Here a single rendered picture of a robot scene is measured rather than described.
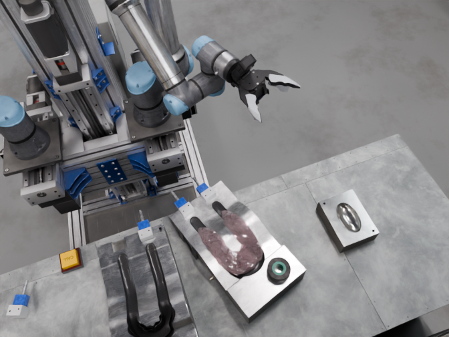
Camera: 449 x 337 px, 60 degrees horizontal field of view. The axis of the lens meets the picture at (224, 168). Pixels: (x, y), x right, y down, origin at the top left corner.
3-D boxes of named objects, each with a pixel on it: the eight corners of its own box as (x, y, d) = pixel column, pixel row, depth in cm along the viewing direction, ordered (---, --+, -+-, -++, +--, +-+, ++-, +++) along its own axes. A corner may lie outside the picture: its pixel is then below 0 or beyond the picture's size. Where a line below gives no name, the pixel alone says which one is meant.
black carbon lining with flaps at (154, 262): (116, 257, 145) (109, 249, 137) (158, 243, 147) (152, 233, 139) (138, 353, 128) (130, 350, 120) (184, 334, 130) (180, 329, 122)
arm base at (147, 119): (131, 103, 162) (125, 87, 153) (167, 95, 163) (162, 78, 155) (137, 132, 154) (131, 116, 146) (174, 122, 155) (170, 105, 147)
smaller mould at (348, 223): (315, 208, 158) (318, 201, 152) (348, 196, 160) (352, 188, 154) (339, 253, 148) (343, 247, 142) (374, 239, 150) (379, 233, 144)
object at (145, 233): (135, 214, 155) (131, 209, 150) (147, 210, 155) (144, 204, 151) (143, 244, 148) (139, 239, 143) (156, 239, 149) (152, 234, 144)
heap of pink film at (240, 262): (192, 232, 150) (190, 225, 143) (228, 206, 155) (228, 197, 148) (234, 285, 138) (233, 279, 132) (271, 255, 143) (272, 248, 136)
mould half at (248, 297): (171, 222, 159) (166, 210, 150) (222, 186, 166) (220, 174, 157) (248, 323, 137) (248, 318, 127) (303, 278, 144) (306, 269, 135)
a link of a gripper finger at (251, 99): (262, 131, 107) (258, 103, 111) (261, 119, 102) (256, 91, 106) (252, 133, 107) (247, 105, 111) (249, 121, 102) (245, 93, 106)
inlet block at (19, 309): (24, 282, 149) (17, 278, 145) (36, 282, 149) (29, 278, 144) (13, 317, 143) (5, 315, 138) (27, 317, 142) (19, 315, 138)
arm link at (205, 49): (210, 50, 125) (207, 28, 118) (232, 67, 121) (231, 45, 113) (191, 62, 123) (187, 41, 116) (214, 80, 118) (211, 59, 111)
